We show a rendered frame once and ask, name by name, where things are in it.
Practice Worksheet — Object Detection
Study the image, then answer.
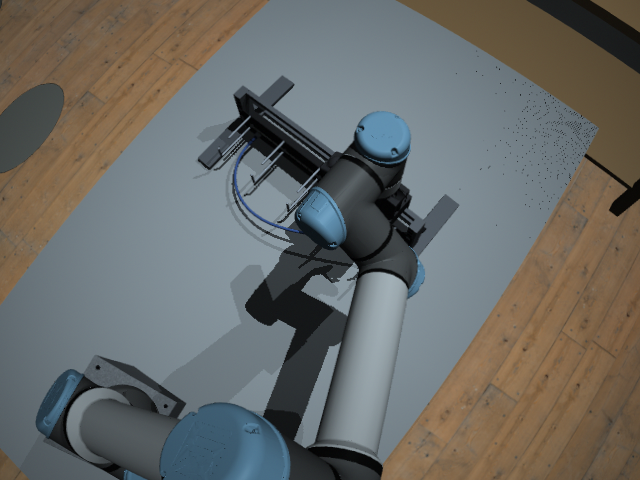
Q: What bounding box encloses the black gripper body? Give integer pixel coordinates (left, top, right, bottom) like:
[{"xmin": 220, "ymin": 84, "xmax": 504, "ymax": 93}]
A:
[{"xmin": 375, "ymin": 183, "xmax": 412, "ymax": 225}]

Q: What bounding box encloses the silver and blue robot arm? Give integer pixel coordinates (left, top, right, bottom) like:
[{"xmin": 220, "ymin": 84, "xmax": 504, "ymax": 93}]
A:
[{"xmin": 36, "ymin": 111, "xmax": 425, "ymax": 480}]

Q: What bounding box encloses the black network patch panel rack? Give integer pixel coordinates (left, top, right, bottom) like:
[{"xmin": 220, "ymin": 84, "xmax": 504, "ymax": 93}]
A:
[{"xmin": 198, "ymin": 75, "xmax": 459, "ymax": 256}]

